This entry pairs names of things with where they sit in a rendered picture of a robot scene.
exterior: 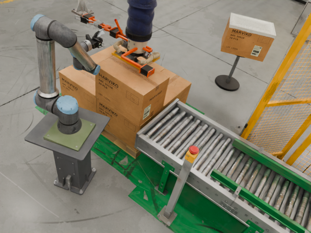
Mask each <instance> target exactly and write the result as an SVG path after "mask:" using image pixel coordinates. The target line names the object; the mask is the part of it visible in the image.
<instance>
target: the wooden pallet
mask: <svg viewBox="0 0 311 233"><path fill-rule="evenodd" d="M101 134H102V135H103V136H104V137H105V138H107V139H108V140H110V141H111V142H113V143H114V144H115V145H117V146H118V147H119V148H121V149H122V150H124V151H125V152H127V153H128V154H129V155H130V156H132V157H133V158H135V159H136V158H137V157H138V156H139V155H140V154H141V152H140V151H139V150H137V151H136V150H135V149H133V148H132V147H130V146H129V145H128V144H126V143H125V142H123V141H122V140H121V139H119V138H118V137H116V136H115V135H114V134H112V133H111V132H109V131H108V130H107V129H104V130H103V131H102V133H101Z"/></svg>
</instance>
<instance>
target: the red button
mask: <svg viewBox="0 0 311 233"><path fill-rule="evenodd" d="M189 152H190V153H191V154H193V155H194V154H197V153H198V152H199V149H198V147H196V146H190V147H189Z"/></svg>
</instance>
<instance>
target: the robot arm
mask: <svg viewBox="0 0 311 233"><path fill-rule="evenodd" d="M31 29H32V30H33V31H34V32H35V35H36V41H37V58H38V69H39V81H40V88H38V89H37V90H36V93H34V96H33V101H34V104H35V105H37V106H38V107H40V108H42V109H44V110H46V111H48V112H50V113H52V114H54V115H56V116H58V117H59V120H58V122H57V128H58V130H59V131H60V132H61V133H63V134H67V135H71V134H75V133H77V132H78V131H79V130H80V129H81V127H82V122H81V119H80V118H79V111H78V103H77V100H76V99H75V98H74V97H72V96H69V95H64V96H60V95H59V90H58V88H57V87H56V61H55V41H56V42H58V43H59V44H60V45H62V46H63V47H64V48H67V49H68V50H69V51H70V53H71V55H72V57H73V66H74V68H75V69H76V70H84V71H87V72H89V73H91V74H93V75H97V74H98V73H99V71H100V65H98V64H96V63H95V62H94V61H93V60H92V58H91V57H90V56H89V54H88V53H87V52H88V51H91V50H92V49H95V48H100V47H99V46H101V47H102V46H103V45H104V44H103V43H102V42H103V39H102V38H101V37H100V36H101V35H104V34H105V33H104V32H103V30H104V28H103V29H101V30H99V31H97V32H96V33H95V34H94V36H93V37H92V38H91V37H90V36H89V34H86V40H85V41H82V42H80V43H79V42H78V41H77V36H76V34H75V33H74V32H73V31H72V30H71V29H70V28H68V27H67V26H66V25H64V24H63V23H61V22H59V21H56V20H54V19H52V18H49V17H47V16H46V15H42V14H38V15H36V16H34V17H33V19H32V20H31ZM97 36H99V37H97ZM103 47H104V46H103Z"/></svg>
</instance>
